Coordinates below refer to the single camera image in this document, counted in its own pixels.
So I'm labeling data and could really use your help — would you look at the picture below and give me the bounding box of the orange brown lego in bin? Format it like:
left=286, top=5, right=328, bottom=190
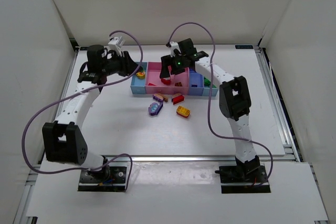
left=175, top=82, right=183, bottom=87

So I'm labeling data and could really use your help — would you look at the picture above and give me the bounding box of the green lego brick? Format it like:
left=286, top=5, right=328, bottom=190
left=204, top=78, right=216, bottom=88

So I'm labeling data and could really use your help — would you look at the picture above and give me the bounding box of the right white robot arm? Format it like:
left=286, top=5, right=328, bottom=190
left=160, top=38, right=260, bottom=172

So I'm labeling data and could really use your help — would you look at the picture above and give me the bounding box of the large pink bin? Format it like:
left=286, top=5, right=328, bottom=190
left=145, top=62, right=174, bottom=94

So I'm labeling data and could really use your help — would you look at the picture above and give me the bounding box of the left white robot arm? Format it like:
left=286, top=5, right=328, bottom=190
left=42, top=44, right=140, bottom=173

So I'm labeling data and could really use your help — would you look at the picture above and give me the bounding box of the small pink bin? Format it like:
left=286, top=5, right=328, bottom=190
left=173, top=68, right=190, bottom=95

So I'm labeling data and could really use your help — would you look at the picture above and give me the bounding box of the purple brown lego piece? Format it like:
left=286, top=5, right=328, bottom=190
left=152, top=93, right=169, bottom=102

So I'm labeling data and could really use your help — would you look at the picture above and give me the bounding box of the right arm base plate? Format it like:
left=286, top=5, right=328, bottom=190
left=215, top=165, right=271, bottom=194

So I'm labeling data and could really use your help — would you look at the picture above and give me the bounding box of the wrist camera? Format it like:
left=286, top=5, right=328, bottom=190
left=166, top=41, right=181, bottom=57
left=108, top=36, right=125, bottom=56

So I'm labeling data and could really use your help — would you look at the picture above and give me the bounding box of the light blue right bin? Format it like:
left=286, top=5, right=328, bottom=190
left=202, top=87, right=218, bottom=97

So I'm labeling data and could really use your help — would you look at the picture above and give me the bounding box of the red heart lego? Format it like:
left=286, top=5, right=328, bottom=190
left=161, top=77, right=172, bottom=86

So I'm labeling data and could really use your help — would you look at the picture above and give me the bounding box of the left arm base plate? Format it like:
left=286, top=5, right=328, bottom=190
left=77, top=162, right=129, bottom=193

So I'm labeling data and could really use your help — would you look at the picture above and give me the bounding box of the light blue left bin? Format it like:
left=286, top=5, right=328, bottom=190
left=130, top=62, right=148, bottom=94

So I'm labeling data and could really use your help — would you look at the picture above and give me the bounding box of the light blue bin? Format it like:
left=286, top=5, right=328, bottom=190
left=202, top=87, right=218, bottom=97
left=130, top=62, right=148, bottom=94

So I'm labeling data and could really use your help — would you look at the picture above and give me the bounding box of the dark blue bin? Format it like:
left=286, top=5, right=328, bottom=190
left=188, top=69, right=204, bottom=96

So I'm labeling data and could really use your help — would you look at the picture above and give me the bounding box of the purple flower lego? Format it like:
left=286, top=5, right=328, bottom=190
left=148, top=102, right=163, bottom=116

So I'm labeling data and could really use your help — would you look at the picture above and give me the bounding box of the yellow curved lego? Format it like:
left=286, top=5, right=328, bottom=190
left=176, top=106, right=191, bottom=118

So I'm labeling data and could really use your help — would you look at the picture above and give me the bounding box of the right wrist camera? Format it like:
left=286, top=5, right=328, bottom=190
left=166, top=41, right=181, bottom=57

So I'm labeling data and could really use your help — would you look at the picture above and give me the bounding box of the yellow pineapple lego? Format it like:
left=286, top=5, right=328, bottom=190
left=135, top=70, right=146, bottom=80

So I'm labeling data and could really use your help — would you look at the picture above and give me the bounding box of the red lego brick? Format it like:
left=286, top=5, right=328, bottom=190
left=172, top=93, right=185, bottom=105

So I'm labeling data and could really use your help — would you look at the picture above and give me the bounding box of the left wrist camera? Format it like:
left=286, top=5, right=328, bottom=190
left=108, top=36, right=125, bottom=56

